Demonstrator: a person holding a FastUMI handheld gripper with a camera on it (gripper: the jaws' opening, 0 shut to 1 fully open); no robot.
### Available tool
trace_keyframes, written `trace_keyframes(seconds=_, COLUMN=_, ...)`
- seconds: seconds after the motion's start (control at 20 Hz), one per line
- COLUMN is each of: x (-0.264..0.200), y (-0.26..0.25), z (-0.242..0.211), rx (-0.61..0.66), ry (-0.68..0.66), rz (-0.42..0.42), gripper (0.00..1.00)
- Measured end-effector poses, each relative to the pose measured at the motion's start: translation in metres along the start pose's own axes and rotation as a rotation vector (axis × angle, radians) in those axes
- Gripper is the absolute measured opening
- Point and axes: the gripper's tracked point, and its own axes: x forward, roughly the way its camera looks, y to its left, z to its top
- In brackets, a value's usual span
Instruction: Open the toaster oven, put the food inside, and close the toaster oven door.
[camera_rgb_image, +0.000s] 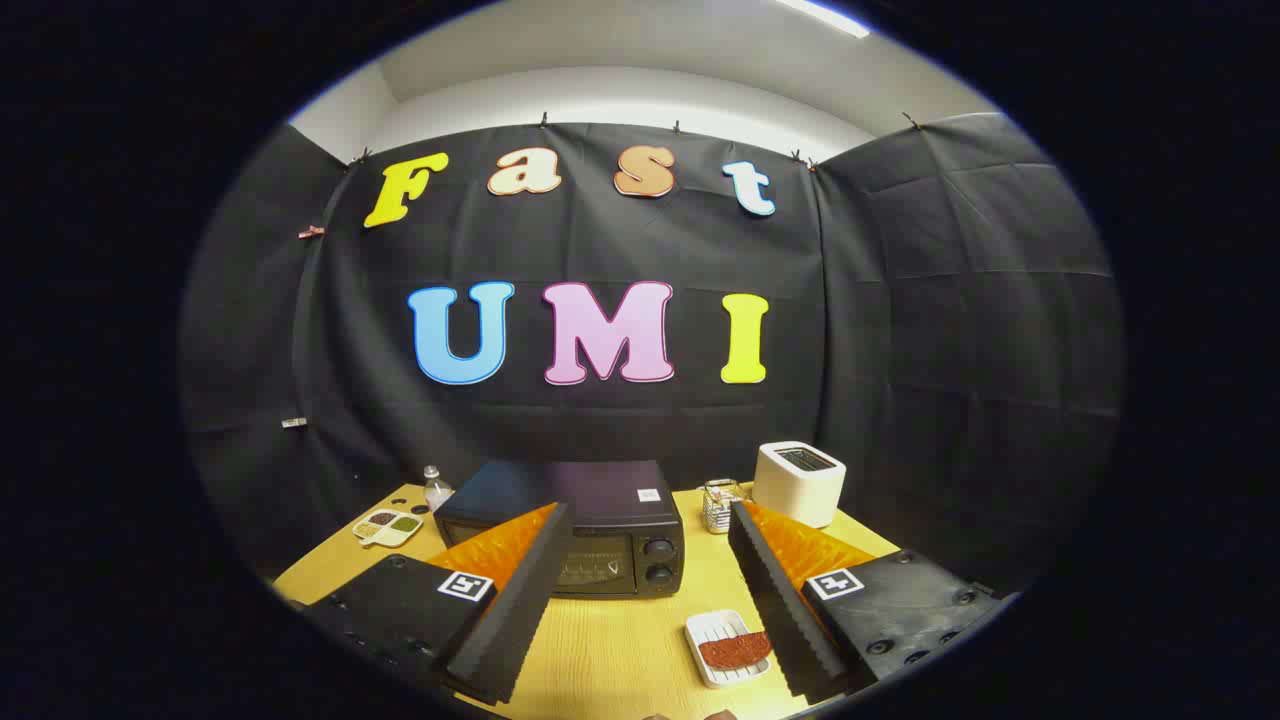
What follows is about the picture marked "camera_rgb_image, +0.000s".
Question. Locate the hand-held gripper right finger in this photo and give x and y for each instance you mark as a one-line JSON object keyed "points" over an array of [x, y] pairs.
{"points": [[775, 590]]}

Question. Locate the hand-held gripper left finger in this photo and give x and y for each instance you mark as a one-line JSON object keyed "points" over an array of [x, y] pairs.
{"points": [[530, 590]]}

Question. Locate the reddish-brown meat slice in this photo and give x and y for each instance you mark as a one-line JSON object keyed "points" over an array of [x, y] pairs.
{"points": [[730, 652]]}

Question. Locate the black toaster oven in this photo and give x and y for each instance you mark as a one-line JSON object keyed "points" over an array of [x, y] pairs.
{"points": [[610, 495]]}

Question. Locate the white pop-up toaster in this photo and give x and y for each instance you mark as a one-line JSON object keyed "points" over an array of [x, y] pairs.
{"points": [[795, 490]]}

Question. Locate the white ribbed plate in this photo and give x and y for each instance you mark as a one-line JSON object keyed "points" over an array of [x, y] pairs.
{"points": [[710, 628]]}

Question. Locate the clear plastic bottle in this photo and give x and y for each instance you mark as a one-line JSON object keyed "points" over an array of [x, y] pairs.
{"points": [[437, 490]]}

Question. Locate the white divided condiment dish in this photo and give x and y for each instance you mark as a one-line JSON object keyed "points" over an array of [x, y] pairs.
{"points": [[388, 527]]}

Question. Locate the black backdrop cloth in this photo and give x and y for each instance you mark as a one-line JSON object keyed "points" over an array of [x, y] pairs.
{"points": [[950, 350]]}

